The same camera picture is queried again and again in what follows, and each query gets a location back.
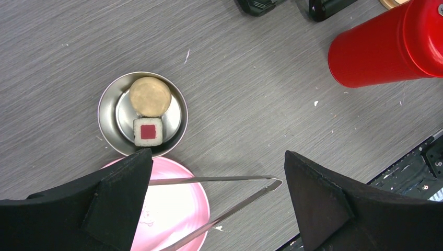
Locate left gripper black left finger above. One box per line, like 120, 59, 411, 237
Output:
1, 149, 153, 250

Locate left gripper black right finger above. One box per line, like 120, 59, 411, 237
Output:
284, 151, 442, 250

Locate metal serving tongs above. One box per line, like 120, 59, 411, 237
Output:
148, 175, 283, 251

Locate sushi roll piece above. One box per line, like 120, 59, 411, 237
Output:
133, 117, 163, 147

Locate beige round bun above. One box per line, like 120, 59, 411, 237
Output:
129, 77, 172, 117

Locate red plastic cup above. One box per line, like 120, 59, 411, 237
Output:
328, 1, 426, 88

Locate beige round lid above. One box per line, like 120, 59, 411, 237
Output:
379, 0, 409, 9

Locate red lid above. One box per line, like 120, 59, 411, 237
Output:
402, 0, 442, 78

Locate round steel lunch box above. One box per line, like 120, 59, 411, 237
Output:
97, 72, 189, 158

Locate pink plate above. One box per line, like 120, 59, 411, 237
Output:
131, 157, 210, 250

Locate black poker chip case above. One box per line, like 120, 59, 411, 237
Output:
236, 0, 357, 23

